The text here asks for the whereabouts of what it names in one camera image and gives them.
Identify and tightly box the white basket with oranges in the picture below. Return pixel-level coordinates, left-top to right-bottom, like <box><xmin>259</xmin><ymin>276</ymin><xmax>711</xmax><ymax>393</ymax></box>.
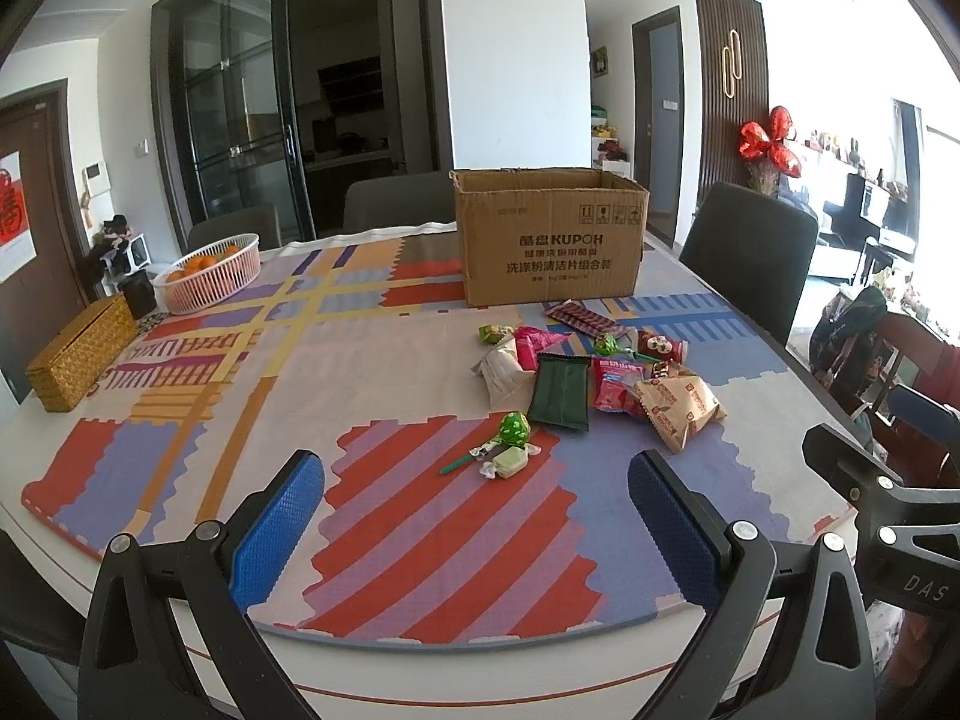
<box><xmin>151</xmin><ymin>232</ymin><xmax>260</xmax><ymax>316</ymax></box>

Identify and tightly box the dark green snack packet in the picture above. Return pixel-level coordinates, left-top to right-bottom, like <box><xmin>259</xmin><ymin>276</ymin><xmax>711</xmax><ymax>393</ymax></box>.
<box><xmin>527</xmin><ymin>351</ymin><xmax>590</xmax><ymax>433</ymax></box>

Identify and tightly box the colourful patterned table mat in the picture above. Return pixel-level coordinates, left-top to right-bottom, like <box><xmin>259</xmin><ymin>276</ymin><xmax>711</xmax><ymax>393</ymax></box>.
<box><xmin>19</xmin><ymin>229</ymin><xmax>859</xmax><ymax>647</ymax></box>

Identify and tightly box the maroon striped snack packet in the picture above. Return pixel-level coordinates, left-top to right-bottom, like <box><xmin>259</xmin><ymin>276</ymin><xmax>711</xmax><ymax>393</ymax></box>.
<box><xmin>545</xmin><ymin>299</ymin><xmax>619</xmax><ymax>338</ymax></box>

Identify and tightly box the brown cardboard box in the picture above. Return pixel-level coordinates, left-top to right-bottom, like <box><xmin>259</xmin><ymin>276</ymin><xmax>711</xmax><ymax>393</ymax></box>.
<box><xmin>451</xmin><ymin>167</ymin><xmax>649</xmax><ymax>307</ymax></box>

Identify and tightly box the orange patterned snack bag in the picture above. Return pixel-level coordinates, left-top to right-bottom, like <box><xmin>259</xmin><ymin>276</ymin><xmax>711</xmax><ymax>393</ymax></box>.
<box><xmin>633</xmin><ymin>374</ymin><xmax>727</xmax><ymax>454</ymax></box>

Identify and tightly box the light green candy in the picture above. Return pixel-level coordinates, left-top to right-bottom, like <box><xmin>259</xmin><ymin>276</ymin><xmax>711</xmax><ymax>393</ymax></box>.
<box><xmin>480</xmin><ymin>444</ymin><xmax>540</xmax><ymax>479</ymax></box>

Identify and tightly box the green lollipop among snacks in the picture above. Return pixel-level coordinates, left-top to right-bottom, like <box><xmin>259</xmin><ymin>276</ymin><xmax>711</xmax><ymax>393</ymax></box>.
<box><xmin>594</xmin><ymin>333</ymin><xmax>662</xmax><ymax>361</ymax></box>

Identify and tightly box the red balloon decoration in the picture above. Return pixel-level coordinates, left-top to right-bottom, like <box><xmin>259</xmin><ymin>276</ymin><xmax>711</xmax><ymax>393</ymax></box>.
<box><xmin>739</xmin><ymin>106</ymin><xmax>802</xmax><ymax>179</ymax></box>

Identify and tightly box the white beige snack packet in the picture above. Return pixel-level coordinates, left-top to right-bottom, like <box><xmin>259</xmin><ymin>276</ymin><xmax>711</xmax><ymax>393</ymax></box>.
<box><xmin>472</xmin><ymin>337</ymin><xmax>535</xmax><ymax>413</ymax></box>

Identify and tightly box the red paper door decoration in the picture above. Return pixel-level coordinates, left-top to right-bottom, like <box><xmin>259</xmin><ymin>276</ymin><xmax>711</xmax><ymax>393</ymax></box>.
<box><xmin>0</xmin><ymin>151</ymin><xmax>37</xmax><ymax>281</ymax></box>

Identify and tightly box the green lollipop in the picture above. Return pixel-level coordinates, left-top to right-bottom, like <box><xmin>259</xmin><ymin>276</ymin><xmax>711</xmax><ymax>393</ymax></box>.
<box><xmin>439</xmin><ymin>411</ymin><xmax>532</xmax><ymax>476</ymax></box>

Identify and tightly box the red transparent snack bag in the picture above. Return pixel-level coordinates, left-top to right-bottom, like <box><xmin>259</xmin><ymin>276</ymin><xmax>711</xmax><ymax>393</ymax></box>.
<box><xmin>592</xmin><ymin>356</ymin><xmax>649</xmax><ymax>421</ymax></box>

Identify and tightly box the pink snack packet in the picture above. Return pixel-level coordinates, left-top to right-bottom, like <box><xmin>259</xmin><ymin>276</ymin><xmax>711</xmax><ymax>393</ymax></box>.
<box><xmin>512</xmin><ymin>325</ymin><xmax>568</xmax><ymax>371</ymax></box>

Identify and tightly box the dark chair far left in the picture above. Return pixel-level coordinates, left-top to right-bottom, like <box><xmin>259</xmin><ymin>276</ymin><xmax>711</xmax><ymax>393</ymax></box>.
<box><xmin>187</xmin><ymin>203</ymin><xmax>281</xmax><ymax>252</ymax></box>

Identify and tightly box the small yellow-green candy packet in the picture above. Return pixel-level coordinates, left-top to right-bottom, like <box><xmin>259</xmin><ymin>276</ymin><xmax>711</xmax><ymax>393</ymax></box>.
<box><xmin>478</xmin><ymin>323</ymin><xmax>514</xmax><ymax>346</ymax></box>

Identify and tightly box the red cartoon snack packet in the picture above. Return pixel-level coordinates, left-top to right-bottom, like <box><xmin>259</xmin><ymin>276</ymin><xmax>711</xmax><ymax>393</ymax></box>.
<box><xmin>636</xmin><ymin>328</ymin><xmax>688</xmax><ymax>364</ymax></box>

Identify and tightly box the dark chair right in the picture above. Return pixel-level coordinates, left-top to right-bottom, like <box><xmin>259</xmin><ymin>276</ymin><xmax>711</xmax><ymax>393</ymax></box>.
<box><xmin>680</xmin><ymin>182</ymin><xmax>818</xmax><ymax>344</ymax></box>

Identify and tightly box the green floral cloth bag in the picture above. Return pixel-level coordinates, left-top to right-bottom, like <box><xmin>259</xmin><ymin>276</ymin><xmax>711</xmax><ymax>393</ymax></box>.
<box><xmin>809</xmin><ymin>286</ymin><xmax>887</xmax><ymax>388</ymax></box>

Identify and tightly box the dark chair behind box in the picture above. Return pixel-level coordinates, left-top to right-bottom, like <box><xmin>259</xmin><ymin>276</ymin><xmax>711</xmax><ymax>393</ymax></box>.
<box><xmin>343</xmin><ymin>172</ymin><xmax>455</xmax><ymax>232</ymax></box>

